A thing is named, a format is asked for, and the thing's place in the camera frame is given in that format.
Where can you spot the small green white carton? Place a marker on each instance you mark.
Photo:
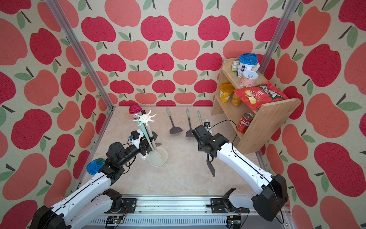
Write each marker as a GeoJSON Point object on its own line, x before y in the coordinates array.
{"type": "Point", "coordinates": [235, 65]}

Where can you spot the white utensil rack stand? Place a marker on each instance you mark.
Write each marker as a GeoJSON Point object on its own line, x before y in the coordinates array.
{"type": "Point", "coordinates": [160, 150]}

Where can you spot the beige spatula mint handle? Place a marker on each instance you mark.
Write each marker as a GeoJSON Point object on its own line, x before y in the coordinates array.
{"type": "Point", "coordinates": [200, 118]}

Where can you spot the orange schweppes can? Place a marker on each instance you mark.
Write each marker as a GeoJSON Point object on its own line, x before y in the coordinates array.
{"type": "Point", "coordinates": [235, 100]}

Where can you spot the grey slotted utensil mint handle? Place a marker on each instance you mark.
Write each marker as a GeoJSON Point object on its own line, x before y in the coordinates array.
{"type": "Point", "coordinates": [209, 161]}

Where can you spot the pink lid yogurt cup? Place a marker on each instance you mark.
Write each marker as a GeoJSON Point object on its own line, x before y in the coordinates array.
{"type": "Point", "coordinates": [135, 110]}

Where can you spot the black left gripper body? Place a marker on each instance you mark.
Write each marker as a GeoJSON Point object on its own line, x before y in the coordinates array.
{"type": "Point", "coordinates": [142, 149]}

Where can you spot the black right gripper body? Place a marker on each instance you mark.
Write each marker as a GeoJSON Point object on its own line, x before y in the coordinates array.
{"type": "Point", "coordinates": [200, 148]}

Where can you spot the yellow mango cup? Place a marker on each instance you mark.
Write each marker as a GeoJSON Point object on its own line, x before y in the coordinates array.
{"type": "Point", "coordinates": [226, 89]}

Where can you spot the blue plastic bowl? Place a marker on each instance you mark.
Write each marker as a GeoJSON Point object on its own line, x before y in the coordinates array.
{"type": "Point", "coordinates": [94, 166]}

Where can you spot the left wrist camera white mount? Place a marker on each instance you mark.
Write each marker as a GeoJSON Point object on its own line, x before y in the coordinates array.
{"type": "Point", "coordinates": [136, 138]}

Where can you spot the aluminium corner post right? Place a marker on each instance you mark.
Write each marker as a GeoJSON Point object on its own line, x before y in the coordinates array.
{"type": "Point", "coordinates": [288, 12]}

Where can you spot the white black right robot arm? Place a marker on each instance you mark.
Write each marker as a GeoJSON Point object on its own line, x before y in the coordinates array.
{"type": "Point", "coordinates": [269, 192]}

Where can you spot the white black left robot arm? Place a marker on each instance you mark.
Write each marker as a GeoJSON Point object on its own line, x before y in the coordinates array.
{"type": "Point", "coordinates": [96, 196]}

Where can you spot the aluminium corner post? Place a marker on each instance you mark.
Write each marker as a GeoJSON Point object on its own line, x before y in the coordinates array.
{"type": "Point", "coordinates": [288, 12]}
{"type": "Point", "coordinates": [61, 18]}

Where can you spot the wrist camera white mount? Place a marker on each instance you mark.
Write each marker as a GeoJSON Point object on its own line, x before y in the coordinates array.
{"type": "Point", "coordinates": [136, 138]}
{"type": "Point", "coordinates": [207, 125]}

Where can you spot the pink tin can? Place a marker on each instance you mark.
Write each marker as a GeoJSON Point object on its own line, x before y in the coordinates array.
{"type": "Point", "coordinates": [248, 78]}

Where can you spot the wooden shelf unit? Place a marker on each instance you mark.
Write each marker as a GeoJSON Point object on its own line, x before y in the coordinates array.
{"type": "Point", "coordinates": [267, 120]}

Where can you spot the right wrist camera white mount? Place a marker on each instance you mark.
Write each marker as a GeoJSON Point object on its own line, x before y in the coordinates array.
{"type": "Point", "coordinates": [207, 125]}

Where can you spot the red chips bag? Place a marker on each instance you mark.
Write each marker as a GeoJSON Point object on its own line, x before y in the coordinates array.
{"type": "Point", "coordinates": [255, 97]}

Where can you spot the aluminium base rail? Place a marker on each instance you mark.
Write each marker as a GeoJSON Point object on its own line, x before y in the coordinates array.
{"type": "Point", "coordinates": [172, 211]}

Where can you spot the aluminium corner post left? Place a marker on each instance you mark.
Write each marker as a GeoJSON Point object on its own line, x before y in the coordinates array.
{"type": "Point", "coordinates": [61, 18]}

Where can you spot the blue lid yogurt tub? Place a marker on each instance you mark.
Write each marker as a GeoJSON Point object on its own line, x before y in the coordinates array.
{"type": "Point", "coordinates": [247, 62]}

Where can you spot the red cola can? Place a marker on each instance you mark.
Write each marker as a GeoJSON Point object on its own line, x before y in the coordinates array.
{"type": "Point", "coordinates": [244, 122]}

